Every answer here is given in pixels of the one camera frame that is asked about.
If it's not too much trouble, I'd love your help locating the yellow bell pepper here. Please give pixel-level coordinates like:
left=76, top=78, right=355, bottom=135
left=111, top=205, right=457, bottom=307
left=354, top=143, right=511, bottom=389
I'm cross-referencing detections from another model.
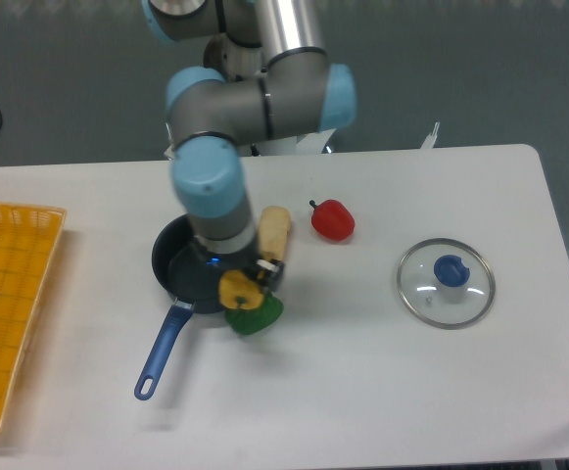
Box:
left=218, top=270, right=265, bottom=310

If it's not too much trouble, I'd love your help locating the beige bread loaf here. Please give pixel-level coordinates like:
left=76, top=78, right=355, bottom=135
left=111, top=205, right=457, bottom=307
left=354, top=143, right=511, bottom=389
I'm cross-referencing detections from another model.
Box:
left=259, top=206, right=292, bottom=261

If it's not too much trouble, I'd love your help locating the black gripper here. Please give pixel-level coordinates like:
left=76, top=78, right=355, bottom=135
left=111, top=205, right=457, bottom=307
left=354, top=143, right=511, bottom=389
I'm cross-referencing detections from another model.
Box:
left=189, top=237, right=285, bottom=295

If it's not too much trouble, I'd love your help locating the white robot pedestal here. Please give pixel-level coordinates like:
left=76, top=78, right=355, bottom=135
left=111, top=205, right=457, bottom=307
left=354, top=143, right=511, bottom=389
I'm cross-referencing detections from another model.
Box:
left=164, top=38, right=340, bottom=161

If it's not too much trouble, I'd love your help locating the green bell pepper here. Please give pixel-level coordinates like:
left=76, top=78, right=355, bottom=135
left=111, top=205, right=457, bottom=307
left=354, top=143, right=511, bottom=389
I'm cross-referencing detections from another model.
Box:
left=224, top=294, right=284, bottom=336

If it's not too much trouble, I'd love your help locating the red bell pepper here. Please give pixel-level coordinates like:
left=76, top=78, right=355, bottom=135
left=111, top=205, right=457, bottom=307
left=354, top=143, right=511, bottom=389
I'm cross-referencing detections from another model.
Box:
left=308, top=199, right=356, bottom=242

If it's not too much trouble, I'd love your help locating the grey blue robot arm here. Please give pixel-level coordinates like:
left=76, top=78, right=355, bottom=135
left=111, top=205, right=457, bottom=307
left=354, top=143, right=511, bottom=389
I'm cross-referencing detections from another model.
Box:
left=142, top=1, right=357, bottom=290

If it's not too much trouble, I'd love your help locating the glass lid blue knob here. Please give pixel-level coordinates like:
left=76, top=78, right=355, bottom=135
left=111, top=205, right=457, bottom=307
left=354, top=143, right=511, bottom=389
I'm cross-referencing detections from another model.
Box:
left=396, top=238, right=497, bottom=330

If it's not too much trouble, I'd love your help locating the dark pot blue handle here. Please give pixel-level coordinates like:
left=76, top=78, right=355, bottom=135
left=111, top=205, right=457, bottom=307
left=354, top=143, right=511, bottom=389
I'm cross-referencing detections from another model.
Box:
left=134, top=215, right=229, bottom=400

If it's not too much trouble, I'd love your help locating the yellow plastic basket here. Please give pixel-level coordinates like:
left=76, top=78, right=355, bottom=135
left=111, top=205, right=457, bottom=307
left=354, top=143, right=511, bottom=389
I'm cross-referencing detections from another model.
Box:
left=0, top=202, right=67, bottom=431

